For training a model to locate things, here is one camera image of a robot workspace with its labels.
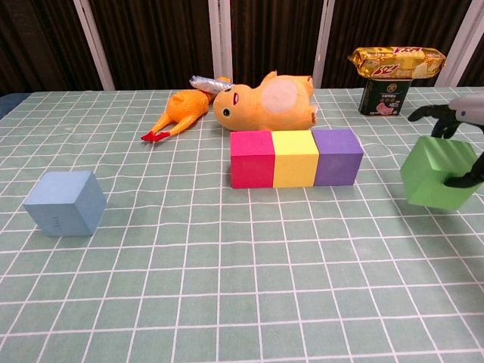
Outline purple foam cube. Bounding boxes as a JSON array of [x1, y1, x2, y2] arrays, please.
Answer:
[[312, 129, 365, 188]]

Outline silver blue toothpaste tube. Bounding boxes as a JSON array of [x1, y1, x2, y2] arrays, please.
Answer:
[[190, 74, 231, 95]]

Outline white frame post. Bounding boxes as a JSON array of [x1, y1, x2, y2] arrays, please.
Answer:
[[312, 0, 336, 88], [73, 0, 116, 91], [207, 0, 234, 82], [434, 0, 484, 88]]

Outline yellow foam cube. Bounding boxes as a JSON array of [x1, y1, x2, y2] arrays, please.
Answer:
[[271, 129, 321, 189]]

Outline green checked tablecloth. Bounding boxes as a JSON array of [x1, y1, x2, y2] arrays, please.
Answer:
[[0, 86, 484, 363]]

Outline orange rubber chicken toy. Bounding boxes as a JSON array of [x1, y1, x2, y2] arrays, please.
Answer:
[[141, 76, 232, 144]]

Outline yellow plush duck toy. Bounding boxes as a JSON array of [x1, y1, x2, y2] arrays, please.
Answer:
[[213, 70, 318, 133]]

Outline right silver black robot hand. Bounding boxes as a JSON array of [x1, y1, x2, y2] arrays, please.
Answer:
[[407, 94, 484, 189]]

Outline blue foam cube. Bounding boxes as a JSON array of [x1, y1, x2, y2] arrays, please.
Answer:
[[22, 169, 108, 238]]

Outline green foam cube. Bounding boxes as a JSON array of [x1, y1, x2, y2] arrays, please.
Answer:
[[399, 135, 478, 211]]

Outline gold biscuit packet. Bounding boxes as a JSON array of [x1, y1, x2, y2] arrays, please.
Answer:
[[347, 46, 447, 80]]

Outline dark green tin can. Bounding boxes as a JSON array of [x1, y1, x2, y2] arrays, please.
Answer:
[[358, 77, 412, 117]]

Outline magenta foam cube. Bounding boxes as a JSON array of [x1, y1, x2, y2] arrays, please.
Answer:
[[229, 130, 275, 189]]

